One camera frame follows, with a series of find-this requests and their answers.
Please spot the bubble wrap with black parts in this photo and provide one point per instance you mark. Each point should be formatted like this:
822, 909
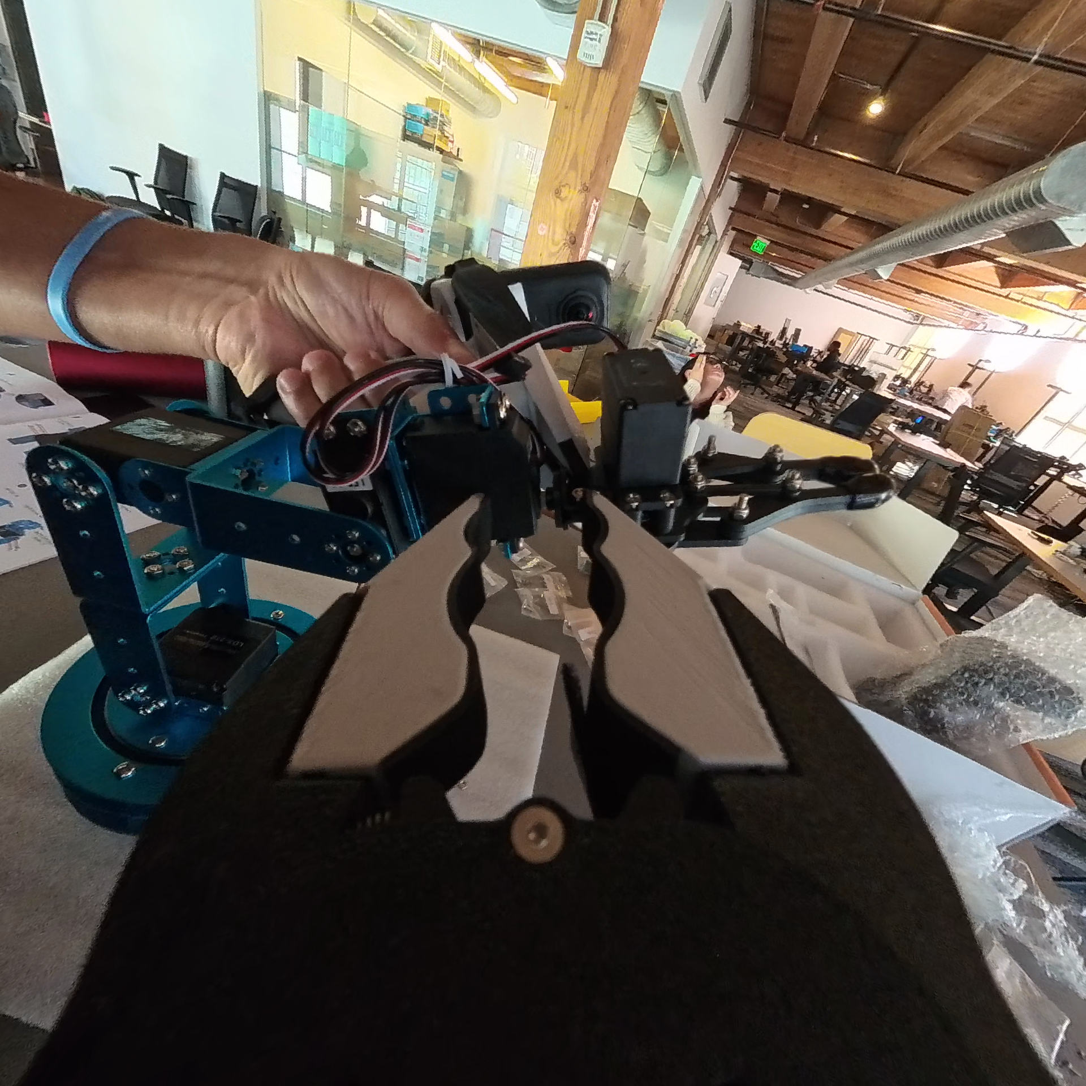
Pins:
1018, 653

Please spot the red tube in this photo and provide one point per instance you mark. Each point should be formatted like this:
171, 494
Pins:
127, 369

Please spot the blue wristband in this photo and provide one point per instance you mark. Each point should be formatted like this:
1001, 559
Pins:
72, 263

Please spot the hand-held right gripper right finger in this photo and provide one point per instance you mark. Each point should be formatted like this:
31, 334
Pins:
687, 670

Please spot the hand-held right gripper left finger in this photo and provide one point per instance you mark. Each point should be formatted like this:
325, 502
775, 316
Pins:
399, 662

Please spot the white wall sign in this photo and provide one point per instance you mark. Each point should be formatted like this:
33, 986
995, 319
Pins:
591, 44

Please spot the black office chair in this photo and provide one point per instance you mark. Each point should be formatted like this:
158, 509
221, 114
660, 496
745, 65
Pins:
165, 182
1014, 479
242, 204

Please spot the blue and black toy robot arm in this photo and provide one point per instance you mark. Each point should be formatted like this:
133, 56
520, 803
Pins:
246, 500

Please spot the clear bubble wrap sheet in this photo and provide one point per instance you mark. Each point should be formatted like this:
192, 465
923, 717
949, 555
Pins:
1018, 933

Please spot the wooden table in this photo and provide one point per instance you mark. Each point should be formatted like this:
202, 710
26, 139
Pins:
1043, 543

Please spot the wooden post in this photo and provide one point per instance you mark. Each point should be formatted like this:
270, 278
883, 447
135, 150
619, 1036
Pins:
585, 153

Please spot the white cardboard sheet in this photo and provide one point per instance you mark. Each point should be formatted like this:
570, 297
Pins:
959, 780

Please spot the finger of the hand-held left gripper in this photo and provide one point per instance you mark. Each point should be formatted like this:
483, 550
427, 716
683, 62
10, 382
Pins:
551, 407

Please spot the printed instruction sheet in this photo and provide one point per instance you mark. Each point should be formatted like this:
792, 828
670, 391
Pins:
25, 424

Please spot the person's left forearm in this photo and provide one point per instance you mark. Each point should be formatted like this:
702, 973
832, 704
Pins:
161, 271

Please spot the pile of small screw bags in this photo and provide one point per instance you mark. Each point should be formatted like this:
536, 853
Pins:
543, 594

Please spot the white foam tray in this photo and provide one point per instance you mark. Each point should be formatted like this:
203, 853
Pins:
848, 577

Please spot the person's left hand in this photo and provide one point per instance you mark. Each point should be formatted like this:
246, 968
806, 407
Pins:
339, 314

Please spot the silver ventilation duct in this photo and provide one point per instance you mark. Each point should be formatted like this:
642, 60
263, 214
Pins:
959, 216

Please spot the yellow plastic bin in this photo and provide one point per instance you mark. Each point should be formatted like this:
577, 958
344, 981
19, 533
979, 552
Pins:
806, 437

